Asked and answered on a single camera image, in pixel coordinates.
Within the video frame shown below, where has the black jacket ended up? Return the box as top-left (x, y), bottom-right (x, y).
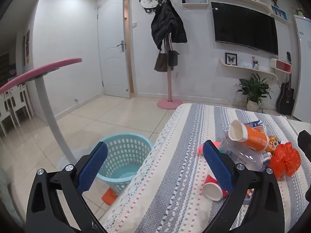
top-left (151, 0), bottom-right (188, 51)

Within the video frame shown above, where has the round wall clock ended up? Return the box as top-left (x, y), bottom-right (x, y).
top-left (140, 0), bottom-right (162, 14)

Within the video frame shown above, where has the red white rounded wall box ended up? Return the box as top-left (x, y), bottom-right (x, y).
top-left (270, 58), bottom-right (292, 74)

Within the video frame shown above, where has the green potted plant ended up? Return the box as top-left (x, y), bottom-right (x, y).
top-left (234, 73), bottom-right (274, 112)

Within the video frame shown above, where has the striped tablecloth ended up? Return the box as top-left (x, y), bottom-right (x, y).
top-left (100, 103), bottom-right (311, 233)

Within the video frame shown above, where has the black handbag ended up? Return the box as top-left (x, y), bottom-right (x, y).
top-left (168, 50), bottom-right (180, 71)

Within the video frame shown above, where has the light blue plastic basket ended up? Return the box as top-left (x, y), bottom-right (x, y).
top-left (90, 133), bottom-right (154, 196)

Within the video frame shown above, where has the clear plastic bottle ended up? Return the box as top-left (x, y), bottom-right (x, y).
top-left (217, 138), bottom-right (273, 173)

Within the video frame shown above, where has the white stand with pink top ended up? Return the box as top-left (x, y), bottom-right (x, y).
top-left (0, 58), bottom-right (82, 169)

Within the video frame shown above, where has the brown handbag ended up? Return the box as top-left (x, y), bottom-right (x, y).
top-left (154, 50), bottom-right (170, 73)

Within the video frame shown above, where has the white door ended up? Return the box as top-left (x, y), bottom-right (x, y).
top-left (97, 0), bottom-right (133, 99)

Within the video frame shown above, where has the black acoustic guitar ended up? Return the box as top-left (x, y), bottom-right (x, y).
top-left (276, 52), bottom-right (295, 116)

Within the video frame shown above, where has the black flat television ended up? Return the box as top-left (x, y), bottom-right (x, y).
top-left (210, 2), bottom-right (279, 56)

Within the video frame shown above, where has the white dining chair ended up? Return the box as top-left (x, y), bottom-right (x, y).
top-left (11, 84), bottom-right (34, 128)
top-left (0, 93), bottom-right (18, 136)

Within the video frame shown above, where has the pink coat rack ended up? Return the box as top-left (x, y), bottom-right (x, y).
top-left (142, 0), bottom-right (184, 110)

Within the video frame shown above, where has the butterfly picture frame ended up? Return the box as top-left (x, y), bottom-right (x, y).
top-left (225, 53), bottom-right (238, 66)

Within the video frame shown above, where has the pink plastic wrapper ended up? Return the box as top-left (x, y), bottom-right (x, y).
top-left (197, 140), bottom-right (223, 156)

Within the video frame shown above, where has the red paper cup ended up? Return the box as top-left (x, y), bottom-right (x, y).
top-left (202, 174), bottom-right (229, 201)

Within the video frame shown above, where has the orange box on floor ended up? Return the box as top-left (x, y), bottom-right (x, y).
top-left (101, 187), bottom-right (119, 205)

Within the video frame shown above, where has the white refrigerator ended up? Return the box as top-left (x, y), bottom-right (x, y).
top-left (292, 15), bottom-right (311, 123)

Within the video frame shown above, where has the orange paper cup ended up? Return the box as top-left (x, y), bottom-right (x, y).
top-left (228, 120), bottom-right (270, 153)

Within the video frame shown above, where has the orange printed snack packet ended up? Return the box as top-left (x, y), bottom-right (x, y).
top-left (266, 136), bottom-right (281, 153)

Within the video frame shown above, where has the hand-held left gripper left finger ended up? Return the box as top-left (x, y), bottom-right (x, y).
top-left (25, 141), bottom-right (108, 233)

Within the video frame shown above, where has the white curved low shelf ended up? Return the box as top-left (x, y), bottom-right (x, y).
top-left (220, 58), bottom-right (278, 78)

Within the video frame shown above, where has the orange plastic bag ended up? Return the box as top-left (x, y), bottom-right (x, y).
top-left (269, 142), bottom-right (302, 180)

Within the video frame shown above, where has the blue white paper packet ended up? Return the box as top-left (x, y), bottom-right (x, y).
top-left (244, 120), bottom-right (264, 133)

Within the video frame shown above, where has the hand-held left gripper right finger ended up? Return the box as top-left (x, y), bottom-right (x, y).
top-left (202, 139), bottom-right (286, 233)

